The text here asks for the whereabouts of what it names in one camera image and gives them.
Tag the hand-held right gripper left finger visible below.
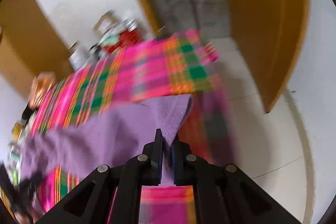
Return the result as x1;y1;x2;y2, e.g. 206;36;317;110
34;129;164;224

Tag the wooden door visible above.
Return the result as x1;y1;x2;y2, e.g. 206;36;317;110
219;0;310;113

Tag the purple sweater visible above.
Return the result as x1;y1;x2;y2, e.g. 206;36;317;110
20;94;193;188

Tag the wooden wardrobe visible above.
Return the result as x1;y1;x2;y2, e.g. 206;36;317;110
0;0;75;93

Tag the bag of oranges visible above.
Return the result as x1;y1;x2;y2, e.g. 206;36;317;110
29;72;57;109

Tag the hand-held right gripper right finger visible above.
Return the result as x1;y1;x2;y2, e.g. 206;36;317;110
171;135;302;224

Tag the pink green plaid blanket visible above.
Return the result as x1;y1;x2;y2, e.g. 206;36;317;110
26;28;237;224

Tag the brown cardboard box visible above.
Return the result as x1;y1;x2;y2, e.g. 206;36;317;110
93;11;116;33

